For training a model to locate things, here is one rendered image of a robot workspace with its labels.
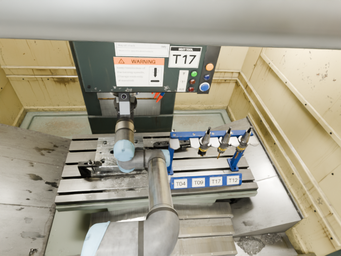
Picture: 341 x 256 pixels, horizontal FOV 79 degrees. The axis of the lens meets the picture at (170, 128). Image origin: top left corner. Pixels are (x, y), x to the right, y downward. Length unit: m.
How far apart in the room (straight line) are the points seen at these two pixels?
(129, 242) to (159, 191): 0.20
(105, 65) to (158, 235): 0.51
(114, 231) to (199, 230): 0.89
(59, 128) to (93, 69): 1.50
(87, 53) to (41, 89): 1.52
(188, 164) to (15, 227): 1.08
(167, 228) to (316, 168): 1.01
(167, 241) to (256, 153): 1.28
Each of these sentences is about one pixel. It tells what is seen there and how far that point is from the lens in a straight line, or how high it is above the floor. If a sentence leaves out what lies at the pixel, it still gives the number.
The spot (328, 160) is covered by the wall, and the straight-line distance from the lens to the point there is 1.34.
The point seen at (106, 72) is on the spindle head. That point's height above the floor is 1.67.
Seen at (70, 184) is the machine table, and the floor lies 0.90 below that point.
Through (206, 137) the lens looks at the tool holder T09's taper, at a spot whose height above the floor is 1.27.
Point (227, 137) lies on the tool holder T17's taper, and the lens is 1.12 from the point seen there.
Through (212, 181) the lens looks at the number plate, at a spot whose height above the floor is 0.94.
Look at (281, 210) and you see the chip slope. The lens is 1.56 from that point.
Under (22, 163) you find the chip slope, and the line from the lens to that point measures 1.80.
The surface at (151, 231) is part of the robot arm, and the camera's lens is 0.57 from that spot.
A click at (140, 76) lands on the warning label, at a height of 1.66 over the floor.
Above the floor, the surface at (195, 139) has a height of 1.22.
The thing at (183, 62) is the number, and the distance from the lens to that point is 0.70.
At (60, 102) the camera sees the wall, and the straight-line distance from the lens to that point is 2.23.
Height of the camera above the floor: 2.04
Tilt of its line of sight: 45 degrees down
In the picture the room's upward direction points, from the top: 7 degrees clockwise
